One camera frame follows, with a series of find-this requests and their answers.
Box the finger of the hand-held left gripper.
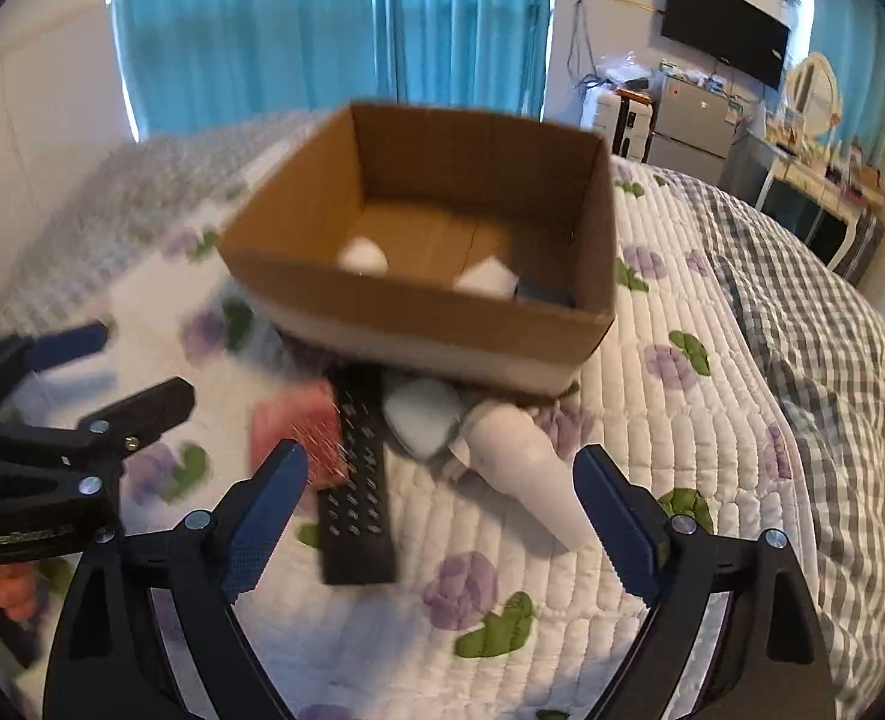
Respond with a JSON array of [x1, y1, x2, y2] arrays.
[[0, 320, 111, 415], [0, 376, 197, 467]]

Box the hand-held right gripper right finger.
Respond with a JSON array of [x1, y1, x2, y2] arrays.
[[572, 444, 839, 720]]

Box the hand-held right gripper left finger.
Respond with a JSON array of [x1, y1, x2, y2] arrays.
[[41, 439, 312, 720]]

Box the black remote control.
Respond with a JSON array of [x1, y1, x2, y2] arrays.
[[314, 364, 400, 587]]

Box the white plastic bottle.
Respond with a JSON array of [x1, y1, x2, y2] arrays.
[[448, 401, 601, 552]]

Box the red card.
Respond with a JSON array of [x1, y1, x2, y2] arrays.
[[251, 381, 346, 490]]

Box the white rounded device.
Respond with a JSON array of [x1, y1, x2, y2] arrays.
[[380, 379, 473, 462]]

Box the brown cardboard box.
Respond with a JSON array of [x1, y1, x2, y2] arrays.
[[217, 101, 617, 398]]

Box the orange object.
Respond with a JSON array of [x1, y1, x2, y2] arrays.
[[0, 561, 40, 625]]

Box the grey checkered blanket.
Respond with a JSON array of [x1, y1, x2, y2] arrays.
[[693, 187, 885, 720], [0, 116, 316, 331]]

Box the floral quilted bedspread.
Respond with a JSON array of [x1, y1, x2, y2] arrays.
[[0, 109, 826, 720]]

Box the dark blue item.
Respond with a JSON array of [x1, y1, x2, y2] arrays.
[[513, 279, 578, 308]]

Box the white round item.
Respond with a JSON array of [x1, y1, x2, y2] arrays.
[[337, 236, 391, 275]]

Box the white square item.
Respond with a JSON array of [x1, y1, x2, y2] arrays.
[[453, 255, 522, 299]]

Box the blue curtain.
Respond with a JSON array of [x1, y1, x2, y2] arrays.
[[110, 0, 385, 145], [802, 0, 885, 166], [384, 0, 553, 122]]

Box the white dressing table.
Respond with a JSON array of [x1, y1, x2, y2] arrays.
[[753, 136, 885, 275]]

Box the white suitcase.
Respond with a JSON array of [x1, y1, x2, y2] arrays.
[[587, 86, 657, 160]]

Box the silver mini fridge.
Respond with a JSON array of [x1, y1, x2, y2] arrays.
[[648, 75, 747, 166]]

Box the white vanity mirror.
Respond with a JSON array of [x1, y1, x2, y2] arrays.
[[785, 52, 842, 145]]

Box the hanging cord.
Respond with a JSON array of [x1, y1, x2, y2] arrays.
[[568, 0, 599, 87]]

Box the black wall television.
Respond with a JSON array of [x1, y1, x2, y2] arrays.
[[661, 0, 793, 89]]

